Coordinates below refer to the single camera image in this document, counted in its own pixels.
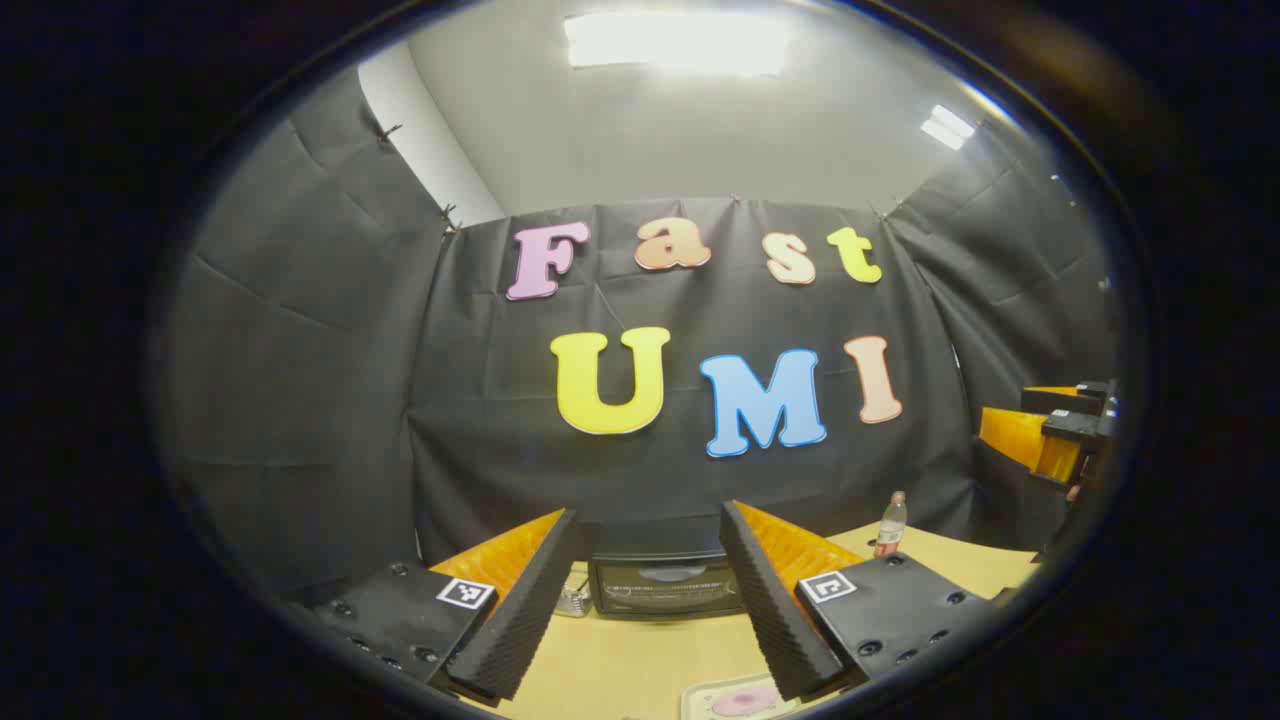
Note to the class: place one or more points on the large ceiling light panel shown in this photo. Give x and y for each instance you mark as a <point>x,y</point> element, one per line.
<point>680,40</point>

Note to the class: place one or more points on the black backdrop cloth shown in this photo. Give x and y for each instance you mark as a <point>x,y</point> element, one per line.
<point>320,380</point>

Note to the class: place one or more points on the black electric oven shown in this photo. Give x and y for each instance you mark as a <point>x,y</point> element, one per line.
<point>665,590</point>

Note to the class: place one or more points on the small clear glass container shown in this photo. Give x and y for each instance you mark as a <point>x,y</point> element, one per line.
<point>572,598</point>

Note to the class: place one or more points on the clear plastic water bottle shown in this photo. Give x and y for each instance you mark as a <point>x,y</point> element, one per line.
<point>890,530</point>

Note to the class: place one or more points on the cream plate with pink food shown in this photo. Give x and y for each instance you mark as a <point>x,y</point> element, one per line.
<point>745,701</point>

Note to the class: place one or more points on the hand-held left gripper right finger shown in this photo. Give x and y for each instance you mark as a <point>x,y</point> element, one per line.
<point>775,610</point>

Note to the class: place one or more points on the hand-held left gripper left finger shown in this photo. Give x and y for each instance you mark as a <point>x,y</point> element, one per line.
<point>520,620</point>

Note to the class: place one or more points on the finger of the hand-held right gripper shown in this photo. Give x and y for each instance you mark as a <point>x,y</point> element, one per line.
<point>1060,402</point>
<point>1070,425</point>

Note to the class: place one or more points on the small ceiling light panel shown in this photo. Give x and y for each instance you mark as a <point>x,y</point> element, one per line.
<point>946,127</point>

